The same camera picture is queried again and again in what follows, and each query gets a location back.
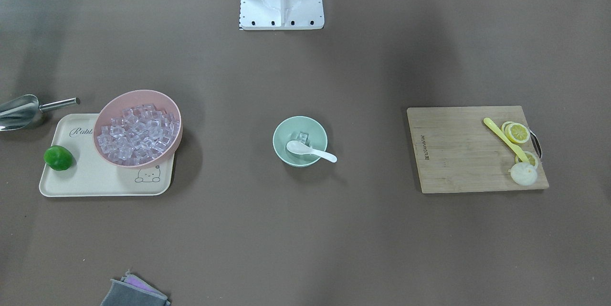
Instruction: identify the mint green bowl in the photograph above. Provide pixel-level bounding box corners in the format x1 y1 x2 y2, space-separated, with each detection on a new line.
272 116 328 168

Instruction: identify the pink bowl of ice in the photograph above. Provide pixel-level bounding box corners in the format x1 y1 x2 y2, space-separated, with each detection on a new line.
93 89 183 169

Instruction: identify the clear ice cube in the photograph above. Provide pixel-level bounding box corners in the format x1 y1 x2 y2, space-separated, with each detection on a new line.
296 132 308 146

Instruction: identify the grey folded cloth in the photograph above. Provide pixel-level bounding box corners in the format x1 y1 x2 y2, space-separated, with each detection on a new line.
100 271 171 306

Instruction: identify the cream plastic tray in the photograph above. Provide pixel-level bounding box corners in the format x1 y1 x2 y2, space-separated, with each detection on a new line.
39 113 174 197

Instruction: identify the lemon slice stack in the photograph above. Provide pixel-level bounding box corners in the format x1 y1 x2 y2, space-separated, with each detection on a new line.
501 121 531 144

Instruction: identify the yellow plastic knife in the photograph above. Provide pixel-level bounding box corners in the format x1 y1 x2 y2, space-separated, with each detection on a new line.
483 117 529 163

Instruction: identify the bamboo cutting board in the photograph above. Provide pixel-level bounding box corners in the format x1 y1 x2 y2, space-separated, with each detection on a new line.
406 106 549 194

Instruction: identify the green lime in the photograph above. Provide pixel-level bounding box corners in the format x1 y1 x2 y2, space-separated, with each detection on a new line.
43 145 74 171

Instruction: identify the lemon slice upper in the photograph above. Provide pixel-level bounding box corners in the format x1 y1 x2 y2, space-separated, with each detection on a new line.
515 151 540 169

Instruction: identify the white ceramic spoon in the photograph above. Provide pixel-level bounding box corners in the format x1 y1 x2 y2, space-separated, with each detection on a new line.
286 140 337 163

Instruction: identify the lemon end piece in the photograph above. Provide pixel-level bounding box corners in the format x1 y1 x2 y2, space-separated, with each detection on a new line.
508 162 537 186

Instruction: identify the steel ice scoop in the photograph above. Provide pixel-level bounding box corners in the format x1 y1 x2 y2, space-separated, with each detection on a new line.
0 94 81 131

